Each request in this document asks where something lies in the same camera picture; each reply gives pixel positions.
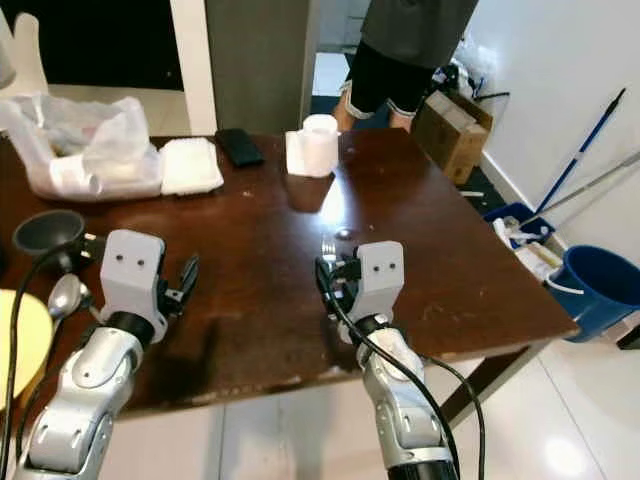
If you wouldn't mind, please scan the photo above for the dark grey bowl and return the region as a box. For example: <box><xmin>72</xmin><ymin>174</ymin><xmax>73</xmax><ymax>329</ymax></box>
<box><xmin>13</xmin><ymin>210</ymin><xmax>87</xmax><ymax>265</ymax></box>

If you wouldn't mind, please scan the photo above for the white foam food container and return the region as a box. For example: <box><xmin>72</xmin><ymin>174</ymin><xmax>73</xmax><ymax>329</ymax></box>
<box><xmin>159</xmin><ymin>138</ymin><xmax>226</xmax><ymax>197</ymax></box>

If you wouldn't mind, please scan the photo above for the blue plastic bucket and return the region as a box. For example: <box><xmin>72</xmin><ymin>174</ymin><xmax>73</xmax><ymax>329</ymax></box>
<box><xmin>544</xmin><ymin>245</ymin><xmax>640</xmax><ymax>344</ymax></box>

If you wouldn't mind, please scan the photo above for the blue handled mop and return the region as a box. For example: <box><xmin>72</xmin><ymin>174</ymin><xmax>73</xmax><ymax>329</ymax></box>
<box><xmin>534</xmin><ymin>87</ymin><xmax>627</xmax><ymax>217</ymax></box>

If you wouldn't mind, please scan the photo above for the blue dustpan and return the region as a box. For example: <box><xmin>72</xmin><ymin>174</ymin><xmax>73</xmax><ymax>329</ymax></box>
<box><xmin>482</xmin><ymin>202</ymin><xmax>557</xmax><ymax>247</ymax></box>

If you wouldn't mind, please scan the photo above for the person in dark clothes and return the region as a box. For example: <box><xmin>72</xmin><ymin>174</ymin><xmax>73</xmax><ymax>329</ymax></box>
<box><xmin>334</xmin><ymin>0</ymin><xmax>481</xmax><ymax>133</ymax></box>

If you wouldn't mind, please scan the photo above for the black phone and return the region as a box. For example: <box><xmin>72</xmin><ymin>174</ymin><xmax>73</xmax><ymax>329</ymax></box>
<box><xmin>216</xmin><ymin>128</ymin><xmax>267</xmax><ymax>169</ymax></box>

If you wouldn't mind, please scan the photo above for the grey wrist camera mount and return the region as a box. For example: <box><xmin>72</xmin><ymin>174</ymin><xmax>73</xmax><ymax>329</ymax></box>
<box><xmin>355</xmin><ymin>241</ymin><xmax>407</xmax><ymax>321</ymax></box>
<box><xmin>100</xmin><ymin>229</ymin><xmax>167</xmax><ymax>321</ymax></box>

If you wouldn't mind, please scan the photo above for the grey metal pole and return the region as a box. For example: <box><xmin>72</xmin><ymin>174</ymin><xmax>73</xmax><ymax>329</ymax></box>
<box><xmin>528</xmin><ymin>150</ymin><xmax>640</xmax><ymax>223</ymax></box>

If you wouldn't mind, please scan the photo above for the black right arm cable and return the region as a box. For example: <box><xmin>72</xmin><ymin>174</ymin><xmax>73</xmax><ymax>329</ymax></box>
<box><xmin>322</xmin><ymin>285</ymin><xmax>487</xmax><ymax>480</ymax></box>

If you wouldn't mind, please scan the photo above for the silver metal spoon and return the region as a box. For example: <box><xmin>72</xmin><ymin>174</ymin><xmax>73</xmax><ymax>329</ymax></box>
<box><xmin>48</xmin><ymin>274</ymin><xmax>103</xmax><ymax>327</ymax></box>

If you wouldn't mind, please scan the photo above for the brown cardboard box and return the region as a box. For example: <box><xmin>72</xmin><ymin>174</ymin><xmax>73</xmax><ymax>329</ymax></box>
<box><xmin>410</xmin><ymin>90</ymin><xmax>495</xmax><ymax>185</ymax></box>

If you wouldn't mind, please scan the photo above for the yellow plate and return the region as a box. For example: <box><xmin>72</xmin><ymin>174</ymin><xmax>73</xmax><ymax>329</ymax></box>
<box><xmin>0</xmin><ymin>290</ymin><xmax>55</xmax><ymax>411</ymax></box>

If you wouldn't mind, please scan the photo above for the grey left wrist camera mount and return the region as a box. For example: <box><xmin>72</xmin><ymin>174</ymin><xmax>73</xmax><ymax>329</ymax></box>
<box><xmin>100</xmin><ymin>229</ymin><xmax>167</xmax><ymax>321</ymax></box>

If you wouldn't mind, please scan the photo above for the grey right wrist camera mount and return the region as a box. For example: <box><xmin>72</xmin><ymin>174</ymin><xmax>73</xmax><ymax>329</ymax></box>
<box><xmin>355</xmin><ymin>241</ymin><xmax>407</xmax><ymax>321</ymax></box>

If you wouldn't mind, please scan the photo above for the white tissue roll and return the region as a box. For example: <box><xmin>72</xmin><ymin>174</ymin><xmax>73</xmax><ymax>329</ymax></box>
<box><xmin>284</xmin><ymin>114</ymin><xmax>342</xmax><ymax>179</ymax></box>

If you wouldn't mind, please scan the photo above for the translucent white plastic bag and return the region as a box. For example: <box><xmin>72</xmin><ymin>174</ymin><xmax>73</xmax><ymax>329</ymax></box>
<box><xmin>2</xmin><ymin>92</ymin><xmax>164</xmax><ymax>202</ymax></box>

